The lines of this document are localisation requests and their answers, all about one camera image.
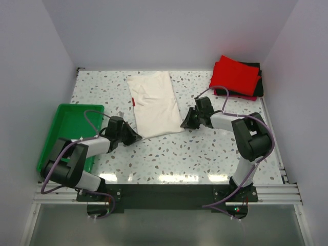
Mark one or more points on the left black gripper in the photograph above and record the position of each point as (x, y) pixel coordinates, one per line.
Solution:
(133, 136)

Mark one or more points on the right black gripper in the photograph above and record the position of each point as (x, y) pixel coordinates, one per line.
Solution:
(187, 123)

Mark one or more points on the white t shirt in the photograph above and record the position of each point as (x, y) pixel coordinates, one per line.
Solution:
(155, 106)

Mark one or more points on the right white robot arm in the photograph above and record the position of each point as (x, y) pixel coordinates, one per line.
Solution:
(254, 140)

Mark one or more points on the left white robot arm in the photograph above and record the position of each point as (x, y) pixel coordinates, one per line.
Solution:
(65, 165)

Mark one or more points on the green plastic tray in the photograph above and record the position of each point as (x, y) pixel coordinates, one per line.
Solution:
(69, 122)

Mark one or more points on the red folded t shirt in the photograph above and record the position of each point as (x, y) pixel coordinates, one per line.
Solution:
(235, 76)

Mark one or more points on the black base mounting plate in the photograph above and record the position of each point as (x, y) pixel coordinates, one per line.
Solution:
(120, 198)

